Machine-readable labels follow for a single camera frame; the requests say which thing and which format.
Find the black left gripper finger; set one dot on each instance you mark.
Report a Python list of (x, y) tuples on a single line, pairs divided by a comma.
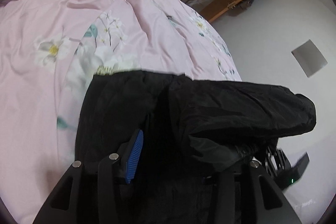
[(130, 157)]

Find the black puffer jacket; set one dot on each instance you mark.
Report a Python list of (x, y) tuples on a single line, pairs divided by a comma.
[(192, 131)]

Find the pink floral duvet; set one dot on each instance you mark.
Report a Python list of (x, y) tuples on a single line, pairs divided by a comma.
[(50, 51)]

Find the grey wall panel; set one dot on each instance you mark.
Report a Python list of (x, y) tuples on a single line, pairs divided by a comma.
[(310, 58)]

